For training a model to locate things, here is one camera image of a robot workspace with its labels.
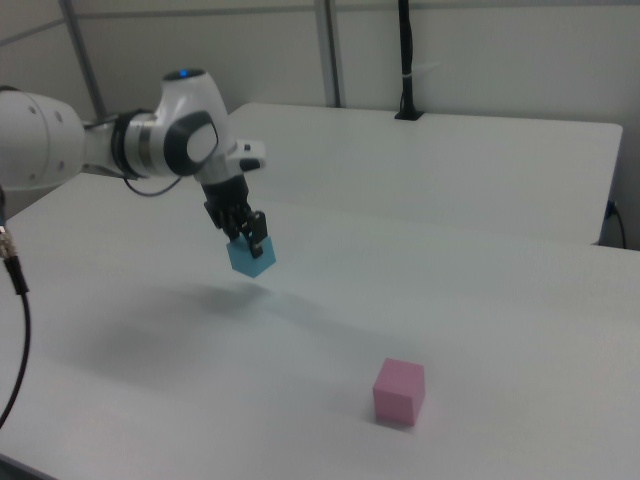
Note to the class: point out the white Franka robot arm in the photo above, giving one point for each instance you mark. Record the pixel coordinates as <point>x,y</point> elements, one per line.
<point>100,140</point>

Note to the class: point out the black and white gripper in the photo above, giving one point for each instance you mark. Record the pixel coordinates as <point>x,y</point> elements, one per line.
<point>225,192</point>

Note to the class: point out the blue cube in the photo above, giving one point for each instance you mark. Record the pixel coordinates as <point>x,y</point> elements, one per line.
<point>247,260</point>

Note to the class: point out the black pole with table clamp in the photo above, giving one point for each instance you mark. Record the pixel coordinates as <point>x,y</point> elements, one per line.
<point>408,65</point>

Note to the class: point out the grey metal frame post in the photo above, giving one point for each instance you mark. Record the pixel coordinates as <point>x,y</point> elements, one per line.
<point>332,50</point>

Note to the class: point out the pink cube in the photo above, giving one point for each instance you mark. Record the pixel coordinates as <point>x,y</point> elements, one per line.
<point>397,392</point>

